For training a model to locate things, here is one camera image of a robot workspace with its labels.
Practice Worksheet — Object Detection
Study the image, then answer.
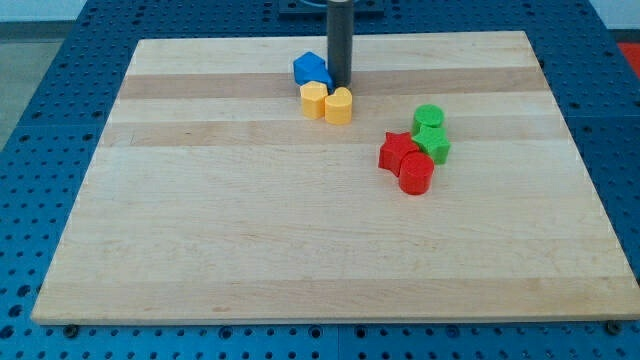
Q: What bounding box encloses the yellow heart block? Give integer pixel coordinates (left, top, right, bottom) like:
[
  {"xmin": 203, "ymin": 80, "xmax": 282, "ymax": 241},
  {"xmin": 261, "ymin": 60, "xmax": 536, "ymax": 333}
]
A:
[{"xmin": 325, "ymin": 87, "xmax": 353, "ymax": 125}]

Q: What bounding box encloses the red star block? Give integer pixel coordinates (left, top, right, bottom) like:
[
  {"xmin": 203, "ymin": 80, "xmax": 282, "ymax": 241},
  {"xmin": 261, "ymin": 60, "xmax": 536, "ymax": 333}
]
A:
[{"xmin": 378, "ymin": 132, "xmax": 420, "ymax": 177}]

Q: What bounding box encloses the green star block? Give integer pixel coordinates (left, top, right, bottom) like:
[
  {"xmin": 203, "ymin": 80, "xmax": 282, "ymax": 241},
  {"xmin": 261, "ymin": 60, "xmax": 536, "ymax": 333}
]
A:
[{"xmin": 412, "ymin": 127, "xmax": 451, "ymax": 165}]

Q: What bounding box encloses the red cylinder block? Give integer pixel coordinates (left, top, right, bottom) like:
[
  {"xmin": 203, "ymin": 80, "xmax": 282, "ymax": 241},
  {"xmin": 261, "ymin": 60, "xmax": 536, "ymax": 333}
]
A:
[{"xmin": 398, "ymin": 152, "xmax": 435, "ymax": 195}]

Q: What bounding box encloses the light wooden board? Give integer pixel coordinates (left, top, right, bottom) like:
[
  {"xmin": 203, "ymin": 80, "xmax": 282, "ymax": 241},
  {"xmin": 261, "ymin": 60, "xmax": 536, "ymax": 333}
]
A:
[{"xmin": 31, "ymin": 31, "xmax": 639, "ymax": 325}]

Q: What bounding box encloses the blue angular block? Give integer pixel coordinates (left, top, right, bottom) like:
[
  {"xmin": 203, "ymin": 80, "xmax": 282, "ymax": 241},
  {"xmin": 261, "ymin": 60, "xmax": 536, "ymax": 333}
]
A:
[{"xmin": 293, "ymin": 52, "xmax": 334, "ymax": 91}]

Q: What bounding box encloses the green cylinder block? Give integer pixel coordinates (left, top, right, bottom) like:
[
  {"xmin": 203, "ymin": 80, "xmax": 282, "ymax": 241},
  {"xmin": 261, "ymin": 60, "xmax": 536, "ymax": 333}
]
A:
[{"xmin": 411, "ymin": 104, "xmax": 444, "ymax": 135}]

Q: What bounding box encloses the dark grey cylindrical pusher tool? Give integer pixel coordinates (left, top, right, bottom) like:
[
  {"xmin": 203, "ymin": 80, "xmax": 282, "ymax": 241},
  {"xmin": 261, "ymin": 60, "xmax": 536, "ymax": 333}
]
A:
[{"xmin": 326, "ymin": 0, "xmax": 355, "ymax": 87}]

